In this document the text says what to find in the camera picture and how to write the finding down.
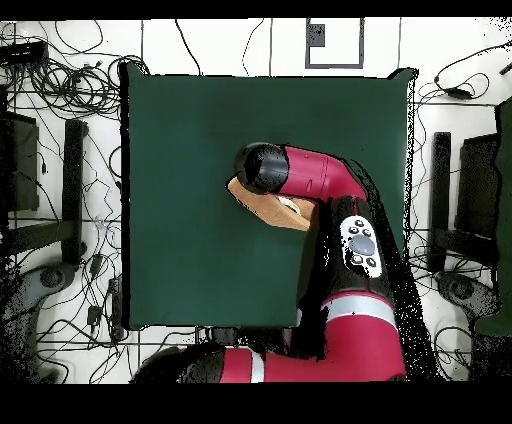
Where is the long black power strip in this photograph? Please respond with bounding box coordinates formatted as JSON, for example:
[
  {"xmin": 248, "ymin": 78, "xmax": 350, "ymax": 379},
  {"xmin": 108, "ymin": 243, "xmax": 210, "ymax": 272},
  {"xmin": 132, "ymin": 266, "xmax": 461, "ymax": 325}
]
[{"xmin": 108, "ymin": 275, "xmax": 126, "ymax": 342}]

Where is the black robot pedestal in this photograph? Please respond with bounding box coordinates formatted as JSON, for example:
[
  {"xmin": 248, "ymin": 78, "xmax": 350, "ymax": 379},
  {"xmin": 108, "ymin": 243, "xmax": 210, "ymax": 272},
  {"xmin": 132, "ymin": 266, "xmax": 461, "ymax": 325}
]
[{"xmin": 195, "ymin": 325, "xmax": 297, "ymax": 350}]

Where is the large black box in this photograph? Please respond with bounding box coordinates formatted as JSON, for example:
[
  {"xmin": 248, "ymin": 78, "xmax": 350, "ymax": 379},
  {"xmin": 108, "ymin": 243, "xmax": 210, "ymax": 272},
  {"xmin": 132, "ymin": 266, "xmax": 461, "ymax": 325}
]
[
  {"xmin": 455, "ymin": 133, "xmax": 501, "ymax": 241},
  {"xmin": 0, "ymin": 111, "xmax": 40, "ymax": 212}
]

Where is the dark green table cloth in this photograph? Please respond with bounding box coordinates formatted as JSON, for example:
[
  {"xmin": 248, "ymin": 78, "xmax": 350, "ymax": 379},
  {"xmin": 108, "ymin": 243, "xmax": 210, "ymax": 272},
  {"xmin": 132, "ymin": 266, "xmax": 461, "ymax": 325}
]
[{"xmin": 119, "ymin": 61, "xmax": 420, "ymax": 332}]

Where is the grey square floor marker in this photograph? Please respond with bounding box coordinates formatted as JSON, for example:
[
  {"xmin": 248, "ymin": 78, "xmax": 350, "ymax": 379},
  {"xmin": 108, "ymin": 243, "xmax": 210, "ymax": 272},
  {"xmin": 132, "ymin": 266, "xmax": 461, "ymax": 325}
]
[{"xmin": 304, "ymin": 17, "xmax": 365, "ymax": 70}]

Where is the black metal frame bar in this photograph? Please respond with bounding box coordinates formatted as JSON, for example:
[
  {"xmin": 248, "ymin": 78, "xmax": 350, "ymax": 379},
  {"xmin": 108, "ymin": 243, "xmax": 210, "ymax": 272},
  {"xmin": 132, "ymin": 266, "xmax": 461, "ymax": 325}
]
[
  {"xmin": 60, "ymin": 118, "xmax": 89, "ymax": 266},
  {"xmin": 428, "ymin": 131, "xmax": 452, "ymax": 274}
]

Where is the office chair base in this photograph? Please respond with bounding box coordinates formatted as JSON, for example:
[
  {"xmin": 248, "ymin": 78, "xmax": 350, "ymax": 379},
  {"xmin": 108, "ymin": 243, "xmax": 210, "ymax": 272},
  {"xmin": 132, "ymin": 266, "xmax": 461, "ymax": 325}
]
[
  {"xmin": 0, "ymin": 261, "xmax": 78, "ymax": 384},
  {"xmin": 433, "ymin": 269, "xmax": 501, "ymax": 326}
]

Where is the black adapter with cable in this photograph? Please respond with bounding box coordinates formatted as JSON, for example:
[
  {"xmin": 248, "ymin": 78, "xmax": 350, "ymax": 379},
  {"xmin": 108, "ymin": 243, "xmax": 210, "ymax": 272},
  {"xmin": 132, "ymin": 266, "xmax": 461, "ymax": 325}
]
[{"xmin": 433, "ymin": 39, "xmax": 512, "ymax": 101}]

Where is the narrow dark green cloth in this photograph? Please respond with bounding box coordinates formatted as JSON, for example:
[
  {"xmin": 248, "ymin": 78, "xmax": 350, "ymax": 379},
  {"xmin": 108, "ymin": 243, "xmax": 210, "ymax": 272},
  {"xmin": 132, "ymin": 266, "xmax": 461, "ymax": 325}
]
[{"xmin": 474, "ymin": 95, "xmax": 512, "ymax": 337}]

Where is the tan terry towel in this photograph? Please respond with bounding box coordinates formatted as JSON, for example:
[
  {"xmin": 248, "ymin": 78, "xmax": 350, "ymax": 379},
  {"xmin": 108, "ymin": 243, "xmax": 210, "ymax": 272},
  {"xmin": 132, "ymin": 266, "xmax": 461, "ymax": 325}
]
[{"xmin": 226, "ymin": 176, "xmax": 321, "ymax": 232}]

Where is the flat black box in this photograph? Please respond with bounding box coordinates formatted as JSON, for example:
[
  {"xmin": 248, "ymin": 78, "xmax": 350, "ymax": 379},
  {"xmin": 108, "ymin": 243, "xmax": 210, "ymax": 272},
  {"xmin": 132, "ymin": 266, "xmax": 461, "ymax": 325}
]
[{"xmin": 0, "ymin": 40, "xmax": 50, "ymax": 66}]

